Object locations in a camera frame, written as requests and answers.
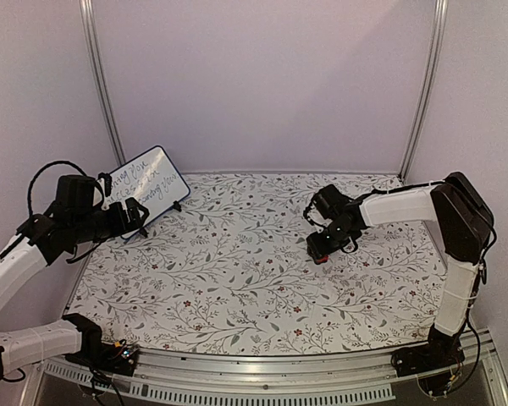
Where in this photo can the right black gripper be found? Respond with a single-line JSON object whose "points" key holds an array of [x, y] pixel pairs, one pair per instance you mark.
{"points": [[319, 249]]}

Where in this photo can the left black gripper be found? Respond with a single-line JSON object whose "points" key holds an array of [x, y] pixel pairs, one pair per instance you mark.
{"points": [[122, 226]]}

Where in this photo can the red whiteboard eraser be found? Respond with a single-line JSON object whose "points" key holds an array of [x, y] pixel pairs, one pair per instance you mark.
{"points": [[320, 259]]}

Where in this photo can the small blue-framed whiteboard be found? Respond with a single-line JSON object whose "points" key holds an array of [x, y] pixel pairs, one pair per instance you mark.
{"points": [[153, 180]]}

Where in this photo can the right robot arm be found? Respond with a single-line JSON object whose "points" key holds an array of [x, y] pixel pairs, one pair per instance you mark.
{"points": [[466, 227]]}

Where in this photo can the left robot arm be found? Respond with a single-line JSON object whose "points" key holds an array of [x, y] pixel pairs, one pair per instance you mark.
{"points": [[79, 214]]}

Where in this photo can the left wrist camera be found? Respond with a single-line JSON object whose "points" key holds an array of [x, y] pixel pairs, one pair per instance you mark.
{"points": [[104, 185]]}

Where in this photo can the left aluminium frame post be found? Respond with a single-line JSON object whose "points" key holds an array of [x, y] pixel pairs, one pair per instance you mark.
{"points": [[95, 59]]}

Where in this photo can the aluminium frame post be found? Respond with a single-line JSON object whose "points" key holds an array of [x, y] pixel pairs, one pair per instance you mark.
{"points": [[95, 59], [428, 81]]}

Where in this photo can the front aluminium rail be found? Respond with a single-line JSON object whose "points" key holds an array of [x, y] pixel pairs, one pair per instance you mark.
{"points": [[353, 378]]}

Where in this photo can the right aluminium frame post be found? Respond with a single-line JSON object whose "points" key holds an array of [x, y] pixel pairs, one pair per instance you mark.
{"points": [[428, 81]]}

